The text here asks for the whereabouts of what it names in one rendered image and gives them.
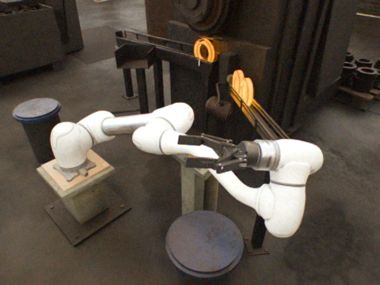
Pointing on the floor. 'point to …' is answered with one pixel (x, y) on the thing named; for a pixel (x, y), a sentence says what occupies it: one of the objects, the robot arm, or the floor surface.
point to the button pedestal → (191, 185)
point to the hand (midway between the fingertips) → (185, 150)
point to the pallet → (359, 82)
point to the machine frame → (256, 59)
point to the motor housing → (217, 116)
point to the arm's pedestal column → (87, 212)
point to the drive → (329, 56)
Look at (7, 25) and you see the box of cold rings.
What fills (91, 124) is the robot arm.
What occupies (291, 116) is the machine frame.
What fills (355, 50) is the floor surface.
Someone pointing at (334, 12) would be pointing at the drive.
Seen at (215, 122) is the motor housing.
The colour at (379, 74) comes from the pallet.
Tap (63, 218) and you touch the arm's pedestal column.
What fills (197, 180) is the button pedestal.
